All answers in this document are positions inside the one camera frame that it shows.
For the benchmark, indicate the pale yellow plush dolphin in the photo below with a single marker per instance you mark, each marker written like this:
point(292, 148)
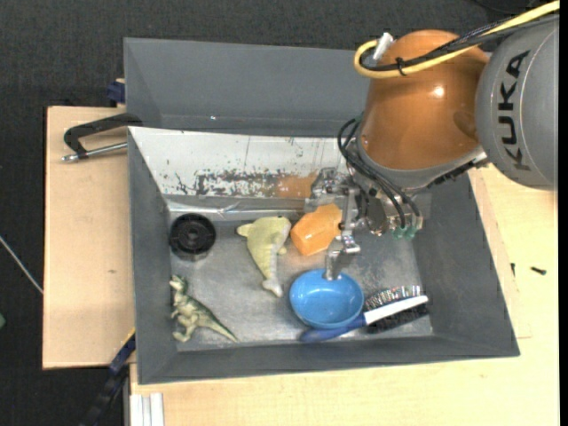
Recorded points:
point(265, 246)

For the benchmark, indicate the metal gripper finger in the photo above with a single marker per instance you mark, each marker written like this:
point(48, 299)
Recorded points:
point(328, 186)
point(337, 260)

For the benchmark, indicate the green toy dinosaur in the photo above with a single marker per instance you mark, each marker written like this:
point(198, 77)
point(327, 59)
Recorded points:
point(191, 311)

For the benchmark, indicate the pale wood board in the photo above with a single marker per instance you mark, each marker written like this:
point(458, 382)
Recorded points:
point(84, 238)

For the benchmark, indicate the small black screw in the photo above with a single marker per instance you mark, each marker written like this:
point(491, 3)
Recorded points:
point(539, 271)

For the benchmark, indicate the orange translucent block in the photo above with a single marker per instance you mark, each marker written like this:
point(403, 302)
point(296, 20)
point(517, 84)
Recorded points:
point(315, 233)

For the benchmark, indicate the grey metal bin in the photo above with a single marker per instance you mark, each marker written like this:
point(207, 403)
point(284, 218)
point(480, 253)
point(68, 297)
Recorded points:
point(231, 82)

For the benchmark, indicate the blue bowl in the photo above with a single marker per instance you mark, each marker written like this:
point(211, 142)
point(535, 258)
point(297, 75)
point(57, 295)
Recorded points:
point(324, 304)

